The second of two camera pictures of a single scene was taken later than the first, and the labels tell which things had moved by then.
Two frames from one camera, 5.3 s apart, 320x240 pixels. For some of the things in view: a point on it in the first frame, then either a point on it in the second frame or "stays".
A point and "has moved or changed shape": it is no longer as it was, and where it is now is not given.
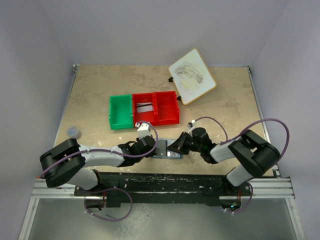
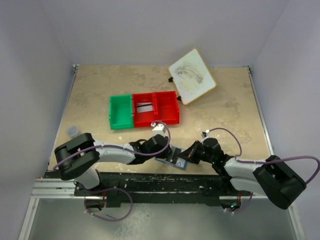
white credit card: (144, 107) stays
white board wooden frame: (192, 77) stays
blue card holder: (162, 151) has moved or changed shape
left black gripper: (152, 154) stays
